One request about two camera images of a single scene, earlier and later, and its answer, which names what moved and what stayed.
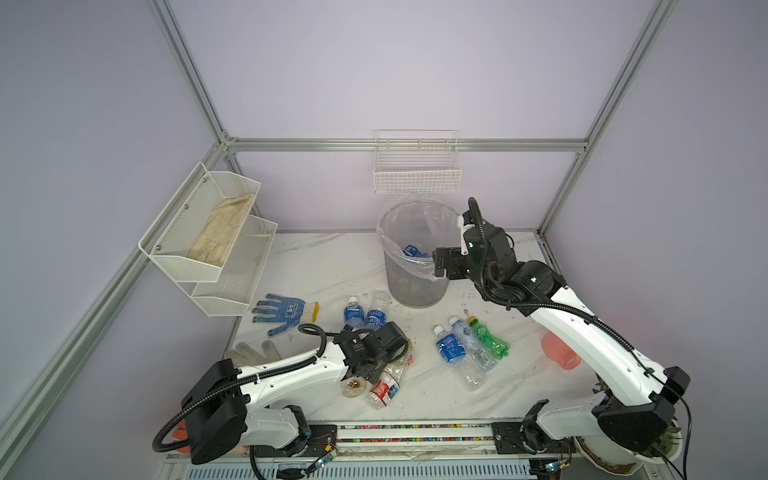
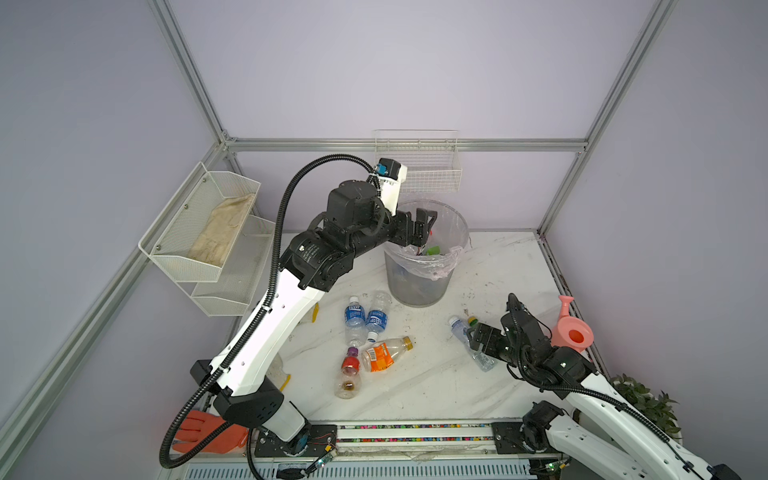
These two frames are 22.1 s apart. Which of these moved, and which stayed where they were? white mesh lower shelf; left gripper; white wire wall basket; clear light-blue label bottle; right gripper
Moved: right gripper; left gripper
Stayed: clear light-blue label bottle; white wire wall basket; white mesh lower shelf
